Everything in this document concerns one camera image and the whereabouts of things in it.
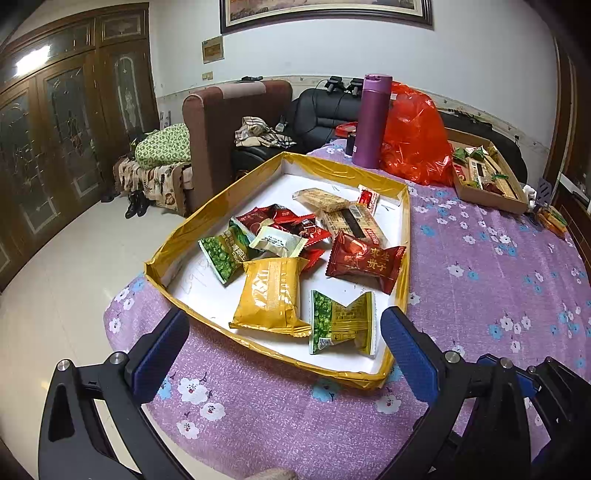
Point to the pile of clothes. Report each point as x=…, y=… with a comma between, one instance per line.
x=261, y=131

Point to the purple floral tablecloth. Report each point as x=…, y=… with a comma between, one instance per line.
x=461, y=286

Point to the small black object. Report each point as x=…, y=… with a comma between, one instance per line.
x=350, y=144

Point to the green patterned pillow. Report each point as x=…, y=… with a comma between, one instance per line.
x=161, y=145

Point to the large dark red snack packet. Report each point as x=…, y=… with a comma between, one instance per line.
x=364, y=261

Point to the dark red candy packet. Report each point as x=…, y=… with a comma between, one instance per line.
x=261, y=218

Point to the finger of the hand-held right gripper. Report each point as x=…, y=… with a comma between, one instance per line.
x=561, y=401

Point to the yellow snack packet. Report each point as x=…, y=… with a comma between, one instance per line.
x=272, y=295

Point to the brown patterned blanket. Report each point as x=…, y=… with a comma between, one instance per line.
x=152, y=182

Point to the beige cracker packet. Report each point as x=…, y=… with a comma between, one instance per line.
x=321, y=199

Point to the cream white snack packet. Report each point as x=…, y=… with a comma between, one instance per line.
x=277, y=242

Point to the black leather sofa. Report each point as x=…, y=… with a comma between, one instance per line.
x=318, y=115

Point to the pile of assorted snacks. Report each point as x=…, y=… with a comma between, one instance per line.
x=482, y=168

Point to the red plastic bag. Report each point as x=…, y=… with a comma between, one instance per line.
x=415, y=138

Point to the black shoes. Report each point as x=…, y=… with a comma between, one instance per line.
x=136, y=205

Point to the green pea snack packet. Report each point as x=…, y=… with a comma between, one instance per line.
x=219, y=254
x=341, y=321

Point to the brown wooden cabinet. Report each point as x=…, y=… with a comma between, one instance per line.
x=565, y=138

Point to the brown armchair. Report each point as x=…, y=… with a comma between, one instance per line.
x=217, y=110

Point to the cardboard box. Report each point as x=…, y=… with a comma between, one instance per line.
x=489, y=198

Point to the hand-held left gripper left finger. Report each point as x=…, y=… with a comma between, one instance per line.
x=154, y=360

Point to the yellow-edged white tray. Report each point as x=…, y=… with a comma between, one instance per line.
x=286, y=170

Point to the person's left hand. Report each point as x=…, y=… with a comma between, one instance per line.
x=272, y=475

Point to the brown cracker packet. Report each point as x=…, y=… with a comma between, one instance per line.
x=353, y=226

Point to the orange snack packets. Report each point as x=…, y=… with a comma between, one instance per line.
x=551, y=220

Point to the black remote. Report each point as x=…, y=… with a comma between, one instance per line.
x=251, y=79

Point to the dark wooden wardrobe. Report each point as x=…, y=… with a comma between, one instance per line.
x=60, y=138

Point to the framed wall picture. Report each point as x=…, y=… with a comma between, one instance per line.
x=323, y=11

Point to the purple bottle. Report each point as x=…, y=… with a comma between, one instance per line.
x=371, y=120

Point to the small yellow wall plaque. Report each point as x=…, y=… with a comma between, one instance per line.
x=213, y=49

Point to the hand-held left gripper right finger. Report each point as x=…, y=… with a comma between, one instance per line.
x=408, y=355

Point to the black device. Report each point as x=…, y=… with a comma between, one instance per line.
x=356, y=86
x=333, y=84

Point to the small red white packet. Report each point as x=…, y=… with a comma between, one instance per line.
x=368, y=199

